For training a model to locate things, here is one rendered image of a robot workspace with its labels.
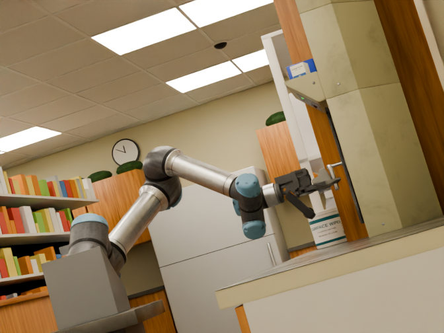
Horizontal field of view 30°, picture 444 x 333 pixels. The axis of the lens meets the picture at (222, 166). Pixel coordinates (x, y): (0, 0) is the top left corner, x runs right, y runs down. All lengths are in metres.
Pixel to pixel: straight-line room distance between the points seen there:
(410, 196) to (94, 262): 1.04
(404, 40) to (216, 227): 4.86
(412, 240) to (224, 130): 6.88
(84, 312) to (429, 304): 1.10
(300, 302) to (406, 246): 0.24
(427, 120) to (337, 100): 0.48
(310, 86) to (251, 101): 5.72
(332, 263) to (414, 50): 1.59
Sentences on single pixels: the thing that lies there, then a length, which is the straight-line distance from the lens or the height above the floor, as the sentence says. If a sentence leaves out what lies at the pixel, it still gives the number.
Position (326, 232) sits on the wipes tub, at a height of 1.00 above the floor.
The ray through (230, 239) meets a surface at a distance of 7.72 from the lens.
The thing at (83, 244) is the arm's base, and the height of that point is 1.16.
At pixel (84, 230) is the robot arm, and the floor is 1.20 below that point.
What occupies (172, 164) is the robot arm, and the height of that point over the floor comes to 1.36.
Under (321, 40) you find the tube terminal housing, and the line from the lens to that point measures 2.77.
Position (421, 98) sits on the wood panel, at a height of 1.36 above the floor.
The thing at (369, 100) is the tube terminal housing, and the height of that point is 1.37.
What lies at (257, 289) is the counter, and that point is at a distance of 1.69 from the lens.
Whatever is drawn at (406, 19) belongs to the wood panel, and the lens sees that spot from 3.16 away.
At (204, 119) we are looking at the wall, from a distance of 8.53.
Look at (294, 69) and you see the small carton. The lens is 2.86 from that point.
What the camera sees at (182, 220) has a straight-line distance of 7.82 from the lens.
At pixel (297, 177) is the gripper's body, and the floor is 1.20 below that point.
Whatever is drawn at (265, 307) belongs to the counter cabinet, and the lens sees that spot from 1.69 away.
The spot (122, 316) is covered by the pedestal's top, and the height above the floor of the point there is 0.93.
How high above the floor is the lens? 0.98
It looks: 7 degrees up
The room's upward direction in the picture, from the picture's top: 16 degrees counter-clockwise
